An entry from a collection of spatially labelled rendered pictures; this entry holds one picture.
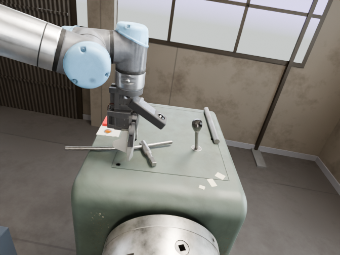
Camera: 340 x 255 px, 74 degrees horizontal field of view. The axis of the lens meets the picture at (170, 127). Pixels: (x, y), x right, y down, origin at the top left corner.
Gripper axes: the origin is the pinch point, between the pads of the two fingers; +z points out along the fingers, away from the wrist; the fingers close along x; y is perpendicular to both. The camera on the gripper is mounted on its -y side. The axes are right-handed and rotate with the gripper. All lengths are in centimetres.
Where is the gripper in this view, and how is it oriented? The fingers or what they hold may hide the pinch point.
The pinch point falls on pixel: (133, 149)
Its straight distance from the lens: 71.0
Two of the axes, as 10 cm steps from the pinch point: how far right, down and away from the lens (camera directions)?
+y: -9.9, -1.3, -0.6
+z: -1.4, 8.6, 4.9
